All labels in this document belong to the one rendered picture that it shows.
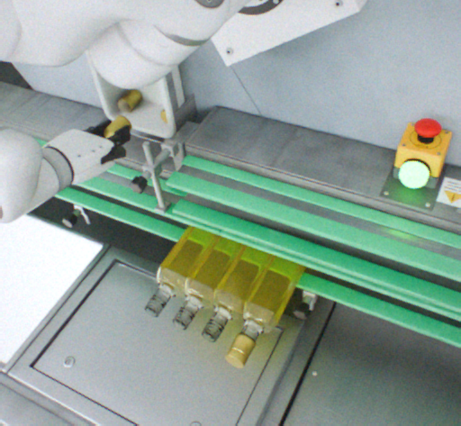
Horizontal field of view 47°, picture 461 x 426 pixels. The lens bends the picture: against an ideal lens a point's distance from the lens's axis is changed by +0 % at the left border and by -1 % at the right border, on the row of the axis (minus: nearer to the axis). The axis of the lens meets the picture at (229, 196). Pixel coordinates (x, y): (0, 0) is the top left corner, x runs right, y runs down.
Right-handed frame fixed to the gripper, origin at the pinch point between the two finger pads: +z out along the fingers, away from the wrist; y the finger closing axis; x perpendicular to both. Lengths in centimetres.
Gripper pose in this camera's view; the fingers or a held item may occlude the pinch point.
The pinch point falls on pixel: (112, 132)
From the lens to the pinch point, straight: 102.5
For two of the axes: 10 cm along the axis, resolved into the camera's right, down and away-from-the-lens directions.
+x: 0.6, -8.3, -5.5
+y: 8.8, 3.0, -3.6
